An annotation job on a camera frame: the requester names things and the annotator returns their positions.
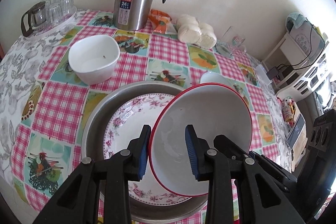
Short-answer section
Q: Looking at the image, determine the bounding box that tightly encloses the red-rimmed strawberry bowl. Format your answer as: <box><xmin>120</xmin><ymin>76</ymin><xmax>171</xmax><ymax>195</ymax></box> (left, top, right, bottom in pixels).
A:
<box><xmin>149</xmin><ymin>83</ymin><xmax>252</xmax><ymax>197</ymax></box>

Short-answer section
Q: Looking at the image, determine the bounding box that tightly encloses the light blue bowl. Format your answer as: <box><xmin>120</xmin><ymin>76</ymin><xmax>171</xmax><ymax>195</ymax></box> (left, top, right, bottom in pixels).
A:
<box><xmin>199</xmin><ymin>72</ymin><xmax>231</xmax><ymax>86</ymax></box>

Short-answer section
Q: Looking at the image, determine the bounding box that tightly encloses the checkered picture tablecloth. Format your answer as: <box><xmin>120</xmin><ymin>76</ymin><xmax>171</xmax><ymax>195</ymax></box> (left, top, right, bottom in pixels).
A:
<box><xmin>11</xmin><ymin>11</ymin><xmax>292</xmax><ymax>211</ymax></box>

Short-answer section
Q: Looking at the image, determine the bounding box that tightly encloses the stainless steel round pan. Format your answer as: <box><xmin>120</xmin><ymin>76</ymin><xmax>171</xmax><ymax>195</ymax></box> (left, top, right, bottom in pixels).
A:
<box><xmin>81</xmin><ymin>81</ymin><xmax>207</xmax><ymax>223</ymax></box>

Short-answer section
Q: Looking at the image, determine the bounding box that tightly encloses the colourful snack packet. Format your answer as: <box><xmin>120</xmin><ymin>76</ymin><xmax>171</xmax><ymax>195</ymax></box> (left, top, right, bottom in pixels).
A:
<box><xmin>281</xmin><ymin>98</ymin><xmax>296</xmax><ymax>126</ymax></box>

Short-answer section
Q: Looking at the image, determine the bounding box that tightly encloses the pink floral plate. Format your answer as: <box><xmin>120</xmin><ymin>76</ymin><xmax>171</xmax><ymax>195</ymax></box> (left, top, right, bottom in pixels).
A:
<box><xmin>102</xmin><ymin>93</ymin><xmax>189</xmax><ymax>206</ymax></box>

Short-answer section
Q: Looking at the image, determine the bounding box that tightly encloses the white side shelf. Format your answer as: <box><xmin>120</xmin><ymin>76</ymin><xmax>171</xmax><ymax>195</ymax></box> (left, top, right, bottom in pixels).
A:
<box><xmin>261</xmin><ymin>32</ymin><xmax>331</xmax><ymax>101</ymax></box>

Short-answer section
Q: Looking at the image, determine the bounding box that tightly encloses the white power strip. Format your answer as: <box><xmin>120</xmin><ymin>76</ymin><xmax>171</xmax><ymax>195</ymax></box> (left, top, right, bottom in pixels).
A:
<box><xmin>255</xmin><ymin>64</ymin><xmax>272</xmax><ymax>86</ymax></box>

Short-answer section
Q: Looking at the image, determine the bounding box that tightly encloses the black power adapter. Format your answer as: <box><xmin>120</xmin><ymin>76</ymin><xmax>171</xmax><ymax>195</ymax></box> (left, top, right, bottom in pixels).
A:
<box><xmin>266</xmin><ymin>67</ymin><xmax>279</xmax><ymax>80</ymax></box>

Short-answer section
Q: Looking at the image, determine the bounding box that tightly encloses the white square bowl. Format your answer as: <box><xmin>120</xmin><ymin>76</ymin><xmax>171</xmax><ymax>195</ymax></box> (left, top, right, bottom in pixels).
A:
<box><xmin>68</xmin><ymin>35</ymin><xmax>120</xmax><ymax>85</ymax></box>

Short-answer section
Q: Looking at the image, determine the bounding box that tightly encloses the grey floral tablecloth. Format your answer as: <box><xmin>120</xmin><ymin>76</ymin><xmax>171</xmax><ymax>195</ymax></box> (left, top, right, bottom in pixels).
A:
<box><xmin>1</xmin><ymin>9</ymin><xmax>88</xmax><ymax>186</ymax></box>

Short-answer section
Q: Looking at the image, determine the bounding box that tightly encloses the grey printed bag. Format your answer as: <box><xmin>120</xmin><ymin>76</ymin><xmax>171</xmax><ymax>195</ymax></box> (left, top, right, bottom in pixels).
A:
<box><xmin>289</xmin><ymin>21</ymin><xmax>324</xmax><ymax>60</ymax></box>

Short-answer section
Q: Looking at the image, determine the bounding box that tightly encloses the clear glass mug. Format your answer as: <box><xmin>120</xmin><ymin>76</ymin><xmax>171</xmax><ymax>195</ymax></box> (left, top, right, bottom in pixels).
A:
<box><xmin>215</xmin><ymin>26</ymin><xmax>247</xmax><ymax>57</ymax></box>

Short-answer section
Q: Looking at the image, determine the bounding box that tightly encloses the teal cloth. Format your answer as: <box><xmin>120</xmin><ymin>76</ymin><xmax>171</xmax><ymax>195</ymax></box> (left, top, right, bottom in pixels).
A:
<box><xmin>285</xmin><ymin>12</ymin><xmax>307</xmax><ymax>32</ymax></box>

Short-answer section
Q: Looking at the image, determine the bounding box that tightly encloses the white round tray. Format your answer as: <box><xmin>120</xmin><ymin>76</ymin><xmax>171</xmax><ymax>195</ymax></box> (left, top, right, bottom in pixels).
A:
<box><xmin>25</xmin><ymin>6</ymin><xmax>77</xmax><ymax>40</ymax></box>

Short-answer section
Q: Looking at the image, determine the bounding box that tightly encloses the bag of steamed buns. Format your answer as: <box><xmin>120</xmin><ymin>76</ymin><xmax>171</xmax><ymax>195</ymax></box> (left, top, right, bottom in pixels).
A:
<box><xmin>175</xmin><ymin>14</ymin><xmax>217</xmax><ymax>50</ymax></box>

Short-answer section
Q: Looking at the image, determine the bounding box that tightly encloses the orange snack packet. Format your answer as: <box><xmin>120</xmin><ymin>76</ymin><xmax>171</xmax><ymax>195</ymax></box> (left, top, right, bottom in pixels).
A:
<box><xmin>148</xmin><ymin>9</ymin><xmax>172</xmax><ymax>34</ymax></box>

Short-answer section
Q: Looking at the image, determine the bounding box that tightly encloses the black cable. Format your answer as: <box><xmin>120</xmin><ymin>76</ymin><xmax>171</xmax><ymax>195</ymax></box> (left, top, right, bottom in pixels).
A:
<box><xmin>275</xmin><ymin>24</ymin><xmax>325</xmax><ymax>75</ymax></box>

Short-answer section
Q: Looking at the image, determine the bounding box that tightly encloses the glass teapot black handle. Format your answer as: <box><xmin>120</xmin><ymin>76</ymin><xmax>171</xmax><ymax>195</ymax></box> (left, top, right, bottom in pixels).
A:
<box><xmin>21</xmin><ymin>1</ymin><xmax>47</xmax><ymax>37</ymax></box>

